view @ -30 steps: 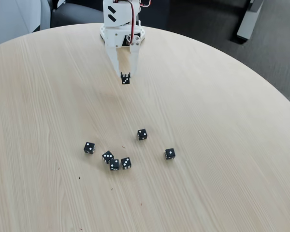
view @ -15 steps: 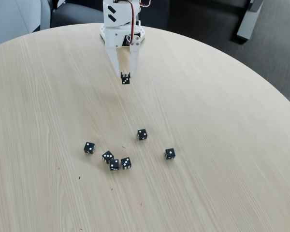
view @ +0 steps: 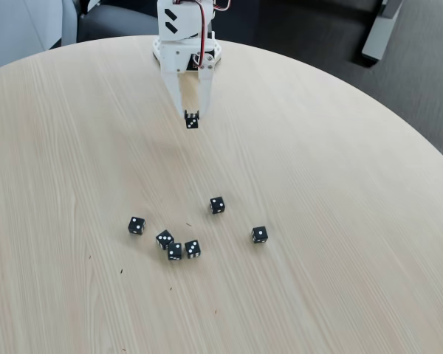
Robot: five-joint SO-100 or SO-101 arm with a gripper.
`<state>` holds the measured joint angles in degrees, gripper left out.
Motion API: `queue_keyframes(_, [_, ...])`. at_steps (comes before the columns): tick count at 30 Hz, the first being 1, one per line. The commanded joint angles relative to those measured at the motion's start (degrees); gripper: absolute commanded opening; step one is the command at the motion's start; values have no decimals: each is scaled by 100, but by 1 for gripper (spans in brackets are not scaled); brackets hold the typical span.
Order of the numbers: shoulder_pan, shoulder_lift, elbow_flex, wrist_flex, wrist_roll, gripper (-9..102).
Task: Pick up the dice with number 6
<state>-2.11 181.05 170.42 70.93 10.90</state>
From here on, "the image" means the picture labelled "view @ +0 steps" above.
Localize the black die with six face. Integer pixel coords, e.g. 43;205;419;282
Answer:
184;109;201;130

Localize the black chair seat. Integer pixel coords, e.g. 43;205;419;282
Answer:
77;3;159;44

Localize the black die showing one pip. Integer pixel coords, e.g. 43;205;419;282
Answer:
128;216;146;235
250;226;269;245

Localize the black die showing three pips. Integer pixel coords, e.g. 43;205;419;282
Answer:
184;239;202;260
155;229;175;251

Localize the white cabinet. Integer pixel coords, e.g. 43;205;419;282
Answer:
0;0;78;74

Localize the grey desk leg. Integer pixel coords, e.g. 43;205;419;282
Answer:
361;0;405;63

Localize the red and black arm cable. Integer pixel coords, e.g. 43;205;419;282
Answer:
173;0;233;69

